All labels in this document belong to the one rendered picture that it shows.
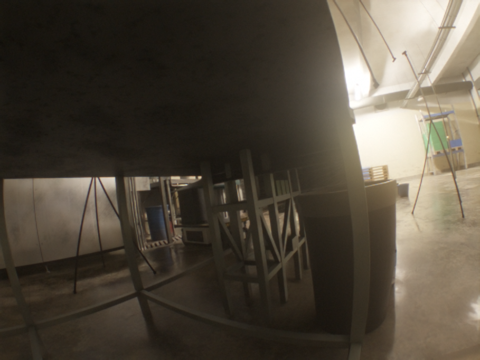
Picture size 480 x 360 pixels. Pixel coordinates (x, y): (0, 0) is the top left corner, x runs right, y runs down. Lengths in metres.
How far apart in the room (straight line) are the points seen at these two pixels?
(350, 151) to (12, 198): 2.75
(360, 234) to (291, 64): 0.37
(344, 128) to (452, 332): 0.85
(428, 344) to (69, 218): 3.00
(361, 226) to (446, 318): 0.70
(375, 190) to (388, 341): 0.58
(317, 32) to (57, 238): 2.69
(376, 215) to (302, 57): 0.52
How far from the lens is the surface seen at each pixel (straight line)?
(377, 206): 0.68
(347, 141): 0.48
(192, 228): 2.66
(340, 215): 0.65
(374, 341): 0.91
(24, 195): 2.66
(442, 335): 0.96
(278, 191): 1.08
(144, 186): 3.49
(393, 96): 10.85
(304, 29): 0.27
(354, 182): 0.47
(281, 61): 0.32
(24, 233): 2.66
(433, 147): 10.36
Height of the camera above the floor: 0.63
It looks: 4 degrees up
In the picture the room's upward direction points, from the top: 8 degrees counter-clockwise
